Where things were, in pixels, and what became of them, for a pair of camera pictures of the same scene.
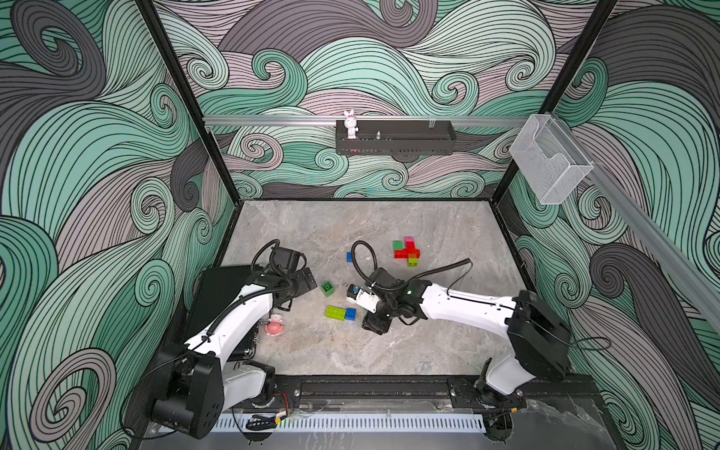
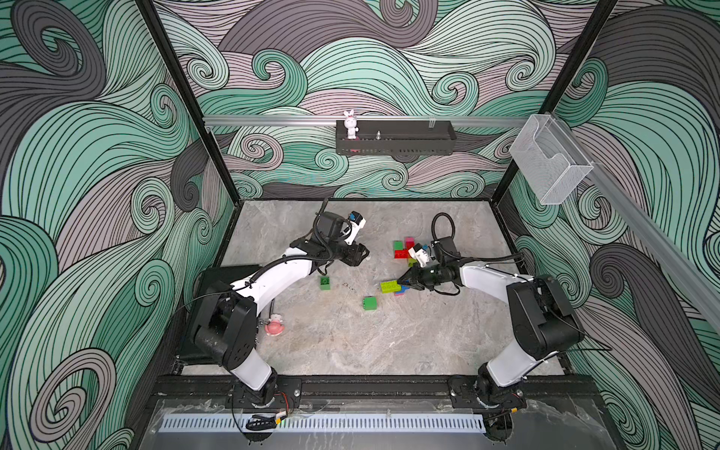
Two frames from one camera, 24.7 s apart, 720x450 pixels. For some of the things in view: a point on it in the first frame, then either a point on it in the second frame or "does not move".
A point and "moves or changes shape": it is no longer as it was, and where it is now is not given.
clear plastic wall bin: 549,158 does not move
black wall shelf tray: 397,138 does not move
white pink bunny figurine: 351,122 does not move
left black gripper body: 296,284 → 350,255
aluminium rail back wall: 364,121 does not move
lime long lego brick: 336,313 moves or changes shape
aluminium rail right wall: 646,222 does not move
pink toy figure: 275,326 does not move
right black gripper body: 379,320 → 427,277
